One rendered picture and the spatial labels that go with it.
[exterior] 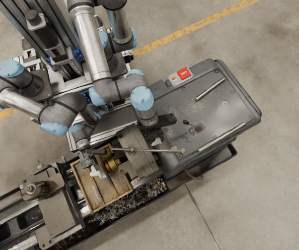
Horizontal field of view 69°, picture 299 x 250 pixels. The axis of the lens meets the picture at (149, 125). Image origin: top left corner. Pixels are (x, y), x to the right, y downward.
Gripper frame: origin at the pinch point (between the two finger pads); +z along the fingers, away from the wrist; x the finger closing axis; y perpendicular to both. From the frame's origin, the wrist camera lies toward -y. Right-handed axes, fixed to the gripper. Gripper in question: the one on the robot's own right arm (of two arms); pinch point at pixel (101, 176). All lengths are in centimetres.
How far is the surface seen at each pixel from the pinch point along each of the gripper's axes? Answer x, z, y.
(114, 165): 4.2, -1.2, -9.8
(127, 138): 15.7, -9.4, -23.2
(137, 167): 13.1, 6.5, -20.7
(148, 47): -111, -133, -101
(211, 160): -50, 24, -77
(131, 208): -49, 26, -2
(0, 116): -119, -137, 98
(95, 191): -19.4, 4.1, 11.0
